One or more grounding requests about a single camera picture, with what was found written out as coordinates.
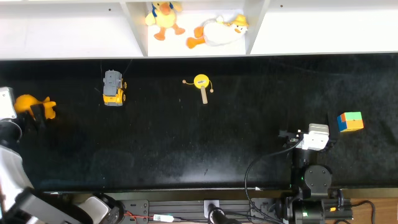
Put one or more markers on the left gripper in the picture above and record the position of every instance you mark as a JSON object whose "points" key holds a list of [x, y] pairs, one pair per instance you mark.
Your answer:
{"points": [[25, 121]]}

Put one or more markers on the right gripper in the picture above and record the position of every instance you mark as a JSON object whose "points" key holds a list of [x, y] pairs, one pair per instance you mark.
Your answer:
{"points": [[331, 144]]}

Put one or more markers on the orange dinosaur toy figure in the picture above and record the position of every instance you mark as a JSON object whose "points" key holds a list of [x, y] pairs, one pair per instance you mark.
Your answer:
{"points": [[26, 102]]}

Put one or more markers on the grey and yellow toy truck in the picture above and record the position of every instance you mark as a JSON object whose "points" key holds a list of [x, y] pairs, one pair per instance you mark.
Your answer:
{"points": [[113, 88]]}

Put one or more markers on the yellow rattle drum toy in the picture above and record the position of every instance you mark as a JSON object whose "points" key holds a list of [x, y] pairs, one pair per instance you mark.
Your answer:
{"points": [[201, 81]]}

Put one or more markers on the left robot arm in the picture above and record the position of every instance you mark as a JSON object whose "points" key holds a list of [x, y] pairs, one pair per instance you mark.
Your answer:
{"points": [[12, 174]]}

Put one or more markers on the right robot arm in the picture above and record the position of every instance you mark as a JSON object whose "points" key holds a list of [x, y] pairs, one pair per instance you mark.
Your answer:
{"points": [[317, 180]]}

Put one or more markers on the many-coloured puzzle cube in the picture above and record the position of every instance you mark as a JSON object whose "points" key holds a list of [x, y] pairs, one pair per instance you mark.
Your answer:
{"points": [[350, 122]]}

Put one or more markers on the white shelf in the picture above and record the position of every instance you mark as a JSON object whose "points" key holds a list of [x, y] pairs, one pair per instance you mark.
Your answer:
{"points": [[77, 34]]}

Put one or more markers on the white plush duck yellow hat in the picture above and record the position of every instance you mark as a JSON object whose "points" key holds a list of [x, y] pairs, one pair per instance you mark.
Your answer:
{"points": [[219, 32]]}

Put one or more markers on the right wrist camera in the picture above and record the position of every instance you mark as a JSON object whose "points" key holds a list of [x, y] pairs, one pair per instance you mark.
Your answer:
{"points": [[315, 138]]}

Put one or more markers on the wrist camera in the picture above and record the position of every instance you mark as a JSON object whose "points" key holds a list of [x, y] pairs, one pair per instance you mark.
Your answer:
{"points": [[315, 138], [5, 102]]}

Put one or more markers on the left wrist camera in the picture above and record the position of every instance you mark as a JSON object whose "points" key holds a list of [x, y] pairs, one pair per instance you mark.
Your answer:
{"points": [[5, 102]]}

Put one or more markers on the mounting rail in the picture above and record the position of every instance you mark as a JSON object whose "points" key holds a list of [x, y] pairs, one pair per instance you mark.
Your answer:
{"points": [[186, 211]]}

